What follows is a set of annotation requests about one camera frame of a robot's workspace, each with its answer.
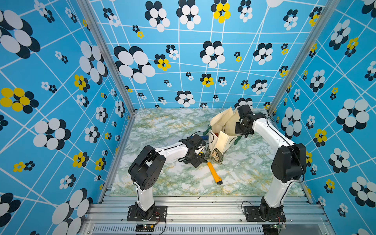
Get cream tote bag green handles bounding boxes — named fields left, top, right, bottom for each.
left=208, top=108, right=241, bottom=164

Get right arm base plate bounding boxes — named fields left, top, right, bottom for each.
left=243, top=206, right=286, bottom=223

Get aluminium frame rail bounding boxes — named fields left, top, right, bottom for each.
left=80, top=195, right=335, bottom=235

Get blue utility knife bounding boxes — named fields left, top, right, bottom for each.
left=193, top=134, right=209, bottom=140

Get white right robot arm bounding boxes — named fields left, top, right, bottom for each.
left=235, top=111, right=306, bottom=221

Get left circuit board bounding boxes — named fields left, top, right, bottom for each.
left=135, top=224, right=155, bottom=235

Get orange utility knife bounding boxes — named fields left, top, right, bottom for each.
left=207, top=162, right=223, bottom=185

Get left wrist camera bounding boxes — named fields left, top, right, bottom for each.
left=181, top=134, right=206, bottom=150

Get circuit board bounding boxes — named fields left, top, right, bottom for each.
left=262, top=224, right=286, bottom=235
left=135, top=224, right=155, bottom=235

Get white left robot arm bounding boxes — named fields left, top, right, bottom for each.
left=128, top=134, right=207, bottom=220

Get right circuit board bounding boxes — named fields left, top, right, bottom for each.
left=262, top=224, right=286, bottom=235

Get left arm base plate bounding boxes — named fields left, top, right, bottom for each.
left=127, top=205, right=168, bottom=222

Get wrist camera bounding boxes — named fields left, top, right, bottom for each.
left=237, top=104, right=253, bottom=119
left=181, top=134, right=206, bottom=150

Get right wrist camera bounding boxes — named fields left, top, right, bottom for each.
left=237, top=104, right=253, bottom=119

